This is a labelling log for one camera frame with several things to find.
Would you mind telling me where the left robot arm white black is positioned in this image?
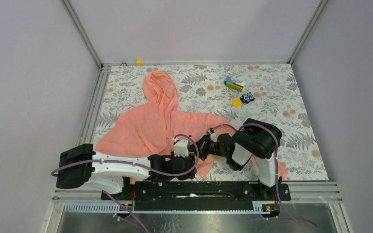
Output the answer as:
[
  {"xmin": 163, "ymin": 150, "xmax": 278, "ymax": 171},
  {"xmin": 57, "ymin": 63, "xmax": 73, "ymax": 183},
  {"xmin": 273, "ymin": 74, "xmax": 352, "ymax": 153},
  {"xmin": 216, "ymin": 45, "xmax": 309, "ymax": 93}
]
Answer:
[{"xmin": 51, "ymin": 144, "xmax": 197, "ymax": 200}]

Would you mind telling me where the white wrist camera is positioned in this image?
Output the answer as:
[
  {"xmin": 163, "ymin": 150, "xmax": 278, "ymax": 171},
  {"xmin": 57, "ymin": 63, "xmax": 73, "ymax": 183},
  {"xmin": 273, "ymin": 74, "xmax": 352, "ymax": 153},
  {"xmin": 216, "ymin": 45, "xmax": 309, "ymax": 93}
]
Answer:
[
  {"xmin": 207, "ymin": 128, "xmax": 218, "ymax": 143},
  {"xmin": 173, "ymin": 137, "xmax": 190, "ymax": 158}
]

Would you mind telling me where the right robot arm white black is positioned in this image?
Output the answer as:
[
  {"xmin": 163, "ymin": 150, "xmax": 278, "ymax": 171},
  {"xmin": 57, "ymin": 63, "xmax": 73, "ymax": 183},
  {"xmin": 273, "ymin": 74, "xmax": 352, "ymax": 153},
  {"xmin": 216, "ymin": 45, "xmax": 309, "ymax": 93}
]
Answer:
[{"xmin": 188, "ymin": 118, "xmax": 283, "ymax": 200}]

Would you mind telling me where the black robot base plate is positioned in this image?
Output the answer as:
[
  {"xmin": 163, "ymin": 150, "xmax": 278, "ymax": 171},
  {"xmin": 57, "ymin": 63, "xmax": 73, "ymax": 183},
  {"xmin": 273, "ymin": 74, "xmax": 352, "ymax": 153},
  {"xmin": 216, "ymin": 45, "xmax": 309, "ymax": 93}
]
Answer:
[{"xmin": 101, "ymin": 181, "xmax": 291, "ymax": 210}]

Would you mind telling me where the small yellow round object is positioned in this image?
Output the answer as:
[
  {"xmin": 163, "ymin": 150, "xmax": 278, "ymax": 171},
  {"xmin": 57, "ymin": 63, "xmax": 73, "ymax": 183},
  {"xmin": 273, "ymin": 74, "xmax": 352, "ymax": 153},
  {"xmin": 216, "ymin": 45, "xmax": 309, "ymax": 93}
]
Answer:
[{"xmin": 232, "ymin": 99, "xmax": 242, "ymax": 107}]

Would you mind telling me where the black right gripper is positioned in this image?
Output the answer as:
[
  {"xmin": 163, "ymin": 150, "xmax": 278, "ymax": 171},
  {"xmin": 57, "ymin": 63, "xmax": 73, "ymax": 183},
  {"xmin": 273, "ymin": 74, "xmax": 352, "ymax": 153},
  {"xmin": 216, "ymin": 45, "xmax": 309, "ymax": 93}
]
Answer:
[{"xmin": 185, "ymin": 133, "xmax": 229, "ymax": 160}]

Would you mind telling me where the white slotted cable duct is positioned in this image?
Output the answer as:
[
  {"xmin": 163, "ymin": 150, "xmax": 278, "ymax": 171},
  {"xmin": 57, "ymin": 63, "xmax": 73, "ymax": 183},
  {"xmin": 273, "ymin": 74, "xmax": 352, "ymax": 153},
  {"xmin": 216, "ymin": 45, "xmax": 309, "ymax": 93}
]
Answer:
[{"xmin": 64, "ymin": 201, "xmax": 270, "ymax": 215}]

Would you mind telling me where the blue green white box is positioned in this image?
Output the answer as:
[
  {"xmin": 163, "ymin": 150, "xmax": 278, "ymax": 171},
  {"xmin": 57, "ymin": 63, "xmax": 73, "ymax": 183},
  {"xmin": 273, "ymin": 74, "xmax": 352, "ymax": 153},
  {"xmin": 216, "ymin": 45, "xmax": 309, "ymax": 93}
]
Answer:
[{"xmin": 224, "ymin": 76, "xmax": 246, "ymax": 92}]

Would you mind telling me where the floral patterned table mat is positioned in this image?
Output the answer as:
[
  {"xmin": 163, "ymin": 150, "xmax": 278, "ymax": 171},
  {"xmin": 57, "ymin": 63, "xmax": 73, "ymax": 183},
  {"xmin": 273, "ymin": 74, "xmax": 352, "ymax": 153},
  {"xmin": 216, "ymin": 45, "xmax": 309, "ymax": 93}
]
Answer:
[{"xmin": 80, "ymin": 64, "xmax": 328, "ymax": 181}]

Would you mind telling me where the salmon pink hooded jacket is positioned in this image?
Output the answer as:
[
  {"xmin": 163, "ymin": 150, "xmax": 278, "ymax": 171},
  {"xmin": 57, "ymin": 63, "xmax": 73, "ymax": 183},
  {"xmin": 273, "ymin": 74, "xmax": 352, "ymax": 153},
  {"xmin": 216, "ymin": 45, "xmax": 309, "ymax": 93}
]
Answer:
[{"xmin": 94, "ymin": 71, "xmax": 288, "ymax": 182}]

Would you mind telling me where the black blue patterned toy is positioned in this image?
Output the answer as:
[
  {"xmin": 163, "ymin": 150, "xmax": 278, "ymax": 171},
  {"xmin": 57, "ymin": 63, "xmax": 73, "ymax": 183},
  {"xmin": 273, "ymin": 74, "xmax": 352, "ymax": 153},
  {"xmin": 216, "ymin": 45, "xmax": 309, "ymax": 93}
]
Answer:
[{"xmin": 240, "ymin": 92, "xmax": 254, "ymax": 104}]

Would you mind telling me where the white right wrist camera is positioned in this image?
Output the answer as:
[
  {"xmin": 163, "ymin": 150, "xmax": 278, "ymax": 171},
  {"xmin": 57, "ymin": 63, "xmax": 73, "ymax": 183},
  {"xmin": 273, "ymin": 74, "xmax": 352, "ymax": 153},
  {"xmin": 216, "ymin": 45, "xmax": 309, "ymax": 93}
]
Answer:
[{"xmin": 207, "ymin": 128, "xmax": 218, "ymax": 143}]

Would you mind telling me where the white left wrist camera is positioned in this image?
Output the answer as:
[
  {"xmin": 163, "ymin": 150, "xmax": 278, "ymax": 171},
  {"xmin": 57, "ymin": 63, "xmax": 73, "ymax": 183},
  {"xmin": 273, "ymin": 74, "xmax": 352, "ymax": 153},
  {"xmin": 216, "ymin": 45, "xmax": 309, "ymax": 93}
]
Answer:
[{"xmin": 173, "ymin": 137, "xmax": 190, "ymax": 158}]

